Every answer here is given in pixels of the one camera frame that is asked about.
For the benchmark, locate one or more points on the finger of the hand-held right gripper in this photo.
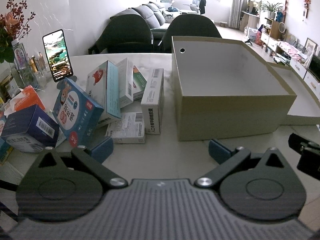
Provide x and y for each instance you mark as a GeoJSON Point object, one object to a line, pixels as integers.
{"type": "Point", "coordinates": [310, 160]}

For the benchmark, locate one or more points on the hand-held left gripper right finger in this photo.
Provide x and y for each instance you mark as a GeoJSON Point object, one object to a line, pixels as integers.
{"type": "Point", "coordinates": [220, 151]}

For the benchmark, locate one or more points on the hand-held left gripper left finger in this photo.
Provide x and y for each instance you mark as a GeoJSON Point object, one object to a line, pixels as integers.
{"type": "Point", "coordinates": [102, 150]}

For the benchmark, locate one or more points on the beige cardboard box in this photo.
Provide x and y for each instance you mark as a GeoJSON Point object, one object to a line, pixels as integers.
{"type": "Point", "coordinates": [225, 115]}

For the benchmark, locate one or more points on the blue cartoon bear box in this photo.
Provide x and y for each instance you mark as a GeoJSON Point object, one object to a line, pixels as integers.
{"type": "Point", "coordinates": [75, 110]}

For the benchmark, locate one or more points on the beige cardboard box lid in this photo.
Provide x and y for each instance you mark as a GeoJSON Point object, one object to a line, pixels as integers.
{"type": "Point", "coordinates": [305, 97]}

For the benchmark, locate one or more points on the teal red bear medicine box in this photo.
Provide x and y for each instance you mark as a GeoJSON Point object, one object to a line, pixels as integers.
{"type": "Point", "coordinates": [110, 87]}

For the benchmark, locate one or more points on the white black text medicine box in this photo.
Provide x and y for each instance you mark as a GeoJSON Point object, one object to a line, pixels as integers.
{"type": "Point", "coordinates": [152, 100]}

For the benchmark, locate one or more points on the white strawberry medicine box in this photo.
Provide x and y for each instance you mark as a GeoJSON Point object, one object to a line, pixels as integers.
{"type": "Point", "coordinates": [125, 80]}

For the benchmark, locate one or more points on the green orange medicine box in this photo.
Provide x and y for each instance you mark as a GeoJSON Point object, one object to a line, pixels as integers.
{"type": "Point", "coordinates": [138, 80]}

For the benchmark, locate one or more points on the dark blue white box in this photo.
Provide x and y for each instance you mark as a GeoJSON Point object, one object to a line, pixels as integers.
{"type": "Point", "coordinates": [27, 122]}

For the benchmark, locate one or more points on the white marble desktop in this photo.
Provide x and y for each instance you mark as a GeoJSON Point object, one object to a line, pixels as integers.
{"type": "Point", "coordinates": [160, 152]}

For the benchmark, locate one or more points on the round black phone stand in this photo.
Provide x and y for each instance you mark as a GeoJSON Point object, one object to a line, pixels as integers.
{"type": "Point", "coordinates": [60, 85]}

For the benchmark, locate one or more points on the white low cabinet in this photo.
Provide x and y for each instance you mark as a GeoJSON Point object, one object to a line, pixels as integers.
{"type": "Point", "coordinates": [298, 68]}

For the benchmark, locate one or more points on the orange white tissue pack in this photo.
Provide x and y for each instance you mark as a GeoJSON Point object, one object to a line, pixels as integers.
{"type": "Point", "coordinates": [27, 96]}

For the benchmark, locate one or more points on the small clear bottle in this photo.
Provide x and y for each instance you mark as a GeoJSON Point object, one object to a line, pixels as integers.
{"type": "Point", "coordinates": [42, 63]}

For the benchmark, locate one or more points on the black smartphone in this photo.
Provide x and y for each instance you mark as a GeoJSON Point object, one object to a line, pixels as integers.
{"type": "Point", "coordinates": [57, 55]}

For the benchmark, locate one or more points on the small gold-capped bottle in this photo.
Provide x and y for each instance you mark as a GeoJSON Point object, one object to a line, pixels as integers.
{"type": "Point", "coordinates": [33, 66]}

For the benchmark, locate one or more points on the pink floral cloth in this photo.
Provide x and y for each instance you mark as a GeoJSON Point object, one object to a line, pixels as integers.
{"type": "Point", "coordinates": [292, 50]}

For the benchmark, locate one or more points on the small framed picture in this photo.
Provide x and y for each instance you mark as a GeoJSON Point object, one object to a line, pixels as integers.
{"type": "Point", "coordinates": [310, 47]}

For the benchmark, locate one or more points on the brown food jar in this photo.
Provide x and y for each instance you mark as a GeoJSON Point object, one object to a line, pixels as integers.
{"type": "Point", "coordinates": [6, 86]}

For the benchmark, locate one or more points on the dark green chair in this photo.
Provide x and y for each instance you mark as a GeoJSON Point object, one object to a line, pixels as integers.
{"type": "Point", "coordinates": [125, 32]}
{"type": "Point", "coordinates": [192, 27]}

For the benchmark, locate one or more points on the clear plastic water bottle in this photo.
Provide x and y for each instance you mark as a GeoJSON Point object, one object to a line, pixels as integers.
{"type": "Point", "coordinates": [19, 55]}

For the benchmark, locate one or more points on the wooden shelf unit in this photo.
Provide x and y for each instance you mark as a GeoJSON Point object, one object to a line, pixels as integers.
{"type": "Point", "coordinates": [247, 20]}

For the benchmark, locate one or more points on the small white fan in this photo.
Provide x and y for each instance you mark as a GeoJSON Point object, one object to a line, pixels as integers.
{"type": "Point", "coordinates": [282, 27]}

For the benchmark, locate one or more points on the grey sofa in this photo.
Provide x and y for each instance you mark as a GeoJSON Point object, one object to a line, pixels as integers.
{"type": "Point", "coordinates": [147, 12]}

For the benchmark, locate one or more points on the grey curtain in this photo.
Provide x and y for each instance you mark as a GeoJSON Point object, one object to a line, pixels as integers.
{"type": "Point", "coordinates": [237, 5]}

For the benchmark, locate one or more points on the white office chair with clothes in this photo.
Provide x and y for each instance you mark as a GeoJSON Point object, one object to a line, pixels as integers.
{"type": "Point", "coordinates": [200, 1]}

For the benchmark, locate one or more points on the potted green plant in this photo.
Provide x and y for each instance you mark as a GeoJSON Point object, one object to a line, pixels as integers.
{"type": "Point", "coordinates": [271, 7]}

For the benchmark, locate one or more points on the red orange flower bouquet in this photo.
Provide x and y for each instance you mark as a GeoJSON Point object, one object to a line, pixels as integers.
{"type": "Point", "coordinates": [7, 30]}

